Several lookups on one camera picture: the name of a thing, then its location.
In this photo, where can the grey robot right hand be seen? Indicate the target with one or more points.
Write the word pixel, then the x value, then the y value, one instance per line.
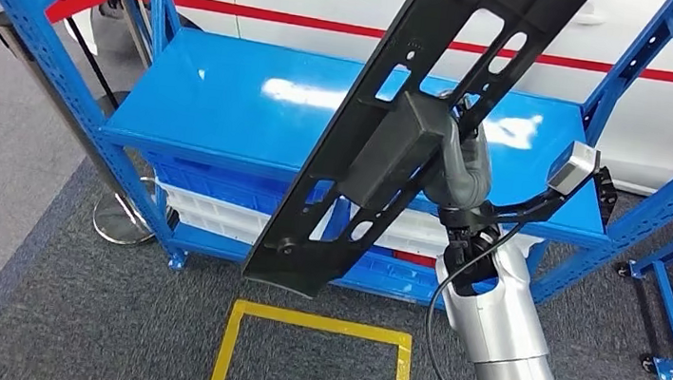
pixel 464 178

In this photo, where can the black plastic plate bracket part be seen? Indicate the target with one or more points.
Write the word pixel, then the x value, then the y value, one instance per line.
pixel 391 150

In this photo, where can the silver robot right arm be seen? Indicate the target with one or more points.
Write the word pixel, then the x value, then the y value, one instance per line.
pixel 505 322

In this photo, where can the blue metal shelf rack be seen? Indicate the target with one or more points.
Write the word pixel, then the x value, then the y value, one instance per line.
pixel 208 91

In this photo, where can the white plastic crate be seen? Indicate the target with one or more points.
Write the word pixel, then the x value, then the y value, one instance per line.
pixel 218 229
pixel 415 226
pixel 412 245
pixel 214 209

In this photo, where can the red item in crate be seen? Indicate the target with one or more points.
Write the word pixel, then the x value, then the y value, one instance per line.
pixel 417 260

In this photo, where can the blue plastic crate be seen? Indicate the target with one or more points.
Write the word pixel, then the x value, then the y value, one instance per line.
pixel 216 187
pixel 390 274

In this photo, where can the blue wheeled metal rack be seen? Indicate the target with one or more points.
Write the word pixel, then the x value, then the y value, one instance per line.
pixel 671 315

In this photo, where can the red barrier belt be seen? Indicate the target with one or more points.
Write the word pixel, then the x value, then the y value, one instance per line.
pixel 72 3
pixel 268 15

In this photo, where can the thin black stanchion post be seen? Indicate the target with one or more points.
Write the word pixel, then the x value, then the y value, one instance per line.
pixel 94 63

